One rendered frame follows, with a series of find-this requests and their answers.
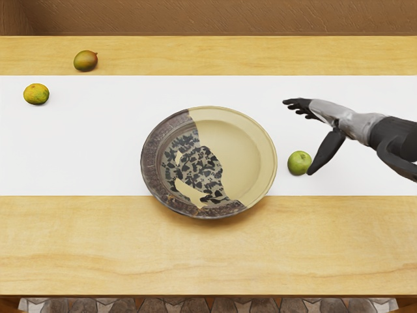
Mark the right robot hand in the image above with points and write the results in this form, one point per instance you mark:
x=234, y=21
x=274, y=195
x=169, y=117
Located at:
x=339, y=118

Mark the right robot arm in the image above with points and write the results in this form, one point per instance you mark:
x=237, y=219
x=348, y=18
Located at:
x=395, y=140

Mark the small green round fruit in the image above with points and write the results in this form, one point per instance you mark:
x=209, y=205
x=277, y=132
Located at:
x=299, y=162

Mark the patterned cream and brown plate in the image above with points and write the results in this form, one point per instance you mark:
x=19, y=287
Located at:
x=210, y=162

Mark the yellow-green orange fruit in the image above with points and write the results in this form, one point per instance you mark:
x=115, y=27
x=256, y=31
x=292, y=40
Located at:
x=36, y=94

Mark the green and red mango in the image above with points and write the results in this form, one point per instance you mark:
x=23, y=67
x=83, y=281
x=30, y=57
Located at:
x=85, y=60

